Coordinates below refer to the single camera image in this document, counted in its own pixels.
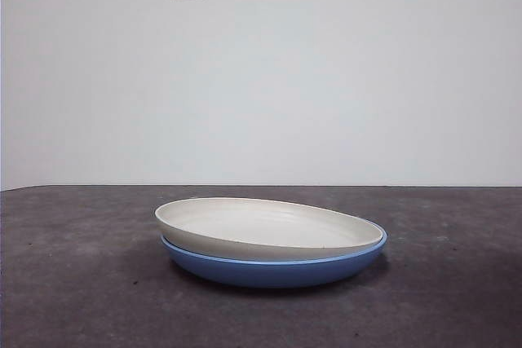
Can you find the white round plate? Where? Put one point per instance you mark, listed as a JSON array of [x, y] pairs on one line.
[[265, 230]]

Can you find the blue round plate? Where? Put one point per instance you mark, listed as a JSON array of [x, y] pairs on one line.
[[277, 274]]

